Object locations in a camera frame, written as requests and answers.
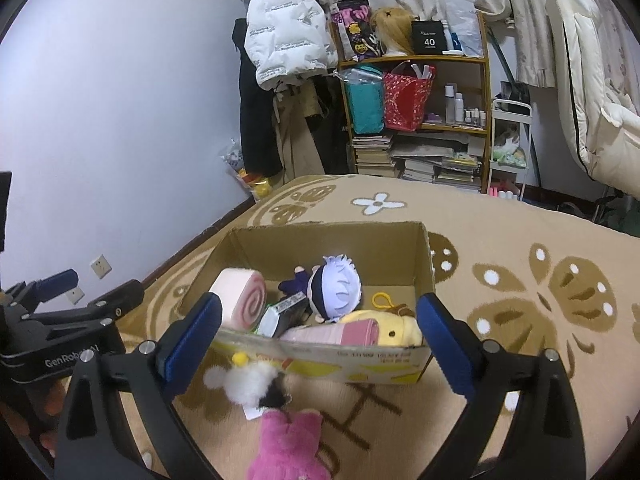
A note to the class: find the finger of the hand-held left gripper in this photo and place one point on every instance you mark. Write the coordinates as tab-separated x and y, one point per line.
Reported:
115	297
57	282

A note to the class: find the black box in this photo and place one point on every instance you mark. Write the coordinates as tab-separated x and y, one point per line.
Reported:
428	37

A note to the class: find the pale-haired plush doll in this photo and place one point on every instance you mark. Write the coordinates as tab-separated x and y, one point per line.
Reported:
335	285

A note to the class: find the purple printed bag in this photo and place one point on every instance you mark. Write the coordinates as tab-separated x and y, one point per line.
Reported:
355	25

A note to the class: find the clear plastic bag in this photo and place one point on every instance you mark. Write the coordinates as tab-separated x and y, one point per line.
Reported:
462	20

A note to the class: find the white padded quilt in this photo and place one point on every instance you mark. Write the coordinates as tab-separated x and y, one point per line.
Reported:
595	75

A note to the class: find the red patterned bag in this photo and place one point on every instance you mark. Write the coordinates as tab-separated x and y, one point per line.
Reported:
407	102

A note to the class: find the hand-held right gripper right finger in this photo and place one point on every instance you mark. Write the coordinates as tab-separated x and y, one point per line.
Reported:
445	340

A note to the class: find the white trolley cart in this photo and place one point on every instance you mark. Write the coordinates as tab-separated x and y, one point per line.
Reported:
510	110

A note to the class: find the black chair base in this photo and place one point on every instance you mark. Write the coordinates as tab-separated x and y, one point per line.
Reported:
607	207

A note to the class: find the black tissue pack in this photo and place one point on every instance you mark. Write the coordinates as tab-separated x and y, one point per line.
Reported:
285	312

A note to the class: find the blonde wig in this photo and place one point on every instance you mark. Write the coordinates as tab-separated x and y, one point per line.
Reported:
392	30

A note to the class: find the white puffer jacket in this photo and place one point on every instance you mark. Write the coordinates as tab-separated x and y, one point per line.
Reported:
290	30

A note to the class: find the cardboard box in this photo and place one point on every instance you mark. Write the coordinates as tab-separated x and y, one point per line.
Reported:
375	365

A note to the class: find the dark wooden bed frame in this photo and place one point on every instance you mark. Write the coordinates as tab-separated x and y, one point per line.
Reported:
220	222

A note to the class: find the teal bag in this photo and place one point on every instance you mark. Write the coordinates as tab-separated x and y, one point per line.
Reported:
365	105

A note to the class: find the wooden shelf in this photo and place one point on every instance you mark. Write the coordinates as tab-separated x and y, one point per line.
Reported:
460	62

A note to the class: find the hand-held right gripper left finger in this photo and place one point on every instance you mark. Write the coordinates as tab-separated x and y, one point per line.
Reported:
192	340

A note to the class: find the row of cosmetic bottles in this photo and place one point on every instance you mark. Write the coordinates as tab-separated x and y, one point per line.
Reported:
457	107

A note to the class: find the pink swirl roll cushion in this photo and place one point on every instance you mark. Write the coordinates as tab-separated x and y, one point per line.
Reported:
235	295

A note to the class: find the stack of books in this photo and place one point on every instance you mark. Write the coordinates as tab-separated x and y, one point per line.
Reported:
440	167
372	155

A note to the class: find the plastic bag with yellow items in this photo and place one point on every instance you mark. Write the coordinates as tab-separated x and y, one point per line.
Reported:
255	182

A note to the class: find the yellow plush toy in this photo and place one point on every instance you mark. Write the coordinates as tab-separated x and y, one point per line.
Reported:
395	330

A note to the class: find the black hanging coat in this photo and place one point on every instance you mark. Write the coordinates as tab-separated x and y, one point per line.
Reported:
255	110

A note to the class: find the beige hanging coat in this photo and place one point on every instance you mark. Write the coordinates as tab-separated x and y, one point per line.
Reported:
297	135

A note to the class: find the pink plush toy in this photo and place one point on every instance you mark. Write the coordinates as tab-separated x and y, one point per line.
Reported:
285	445

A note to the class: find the white wall socket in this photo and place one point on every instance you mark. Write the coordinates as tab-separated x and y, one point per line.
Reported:
100	266
77	296

